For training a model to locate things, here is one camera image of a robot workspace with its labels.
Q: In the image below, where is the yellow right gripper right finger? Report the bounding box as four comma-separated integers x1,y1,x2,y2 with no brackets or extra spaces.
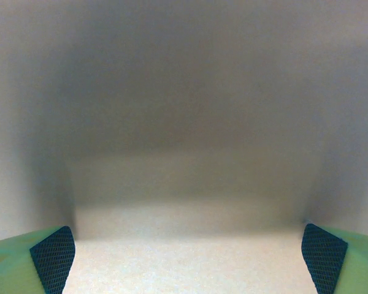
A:
301,222,368,294

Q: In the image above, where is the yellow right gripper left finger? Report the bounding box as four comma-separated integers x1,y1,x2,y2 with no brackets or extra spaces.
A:
0,225,77,294

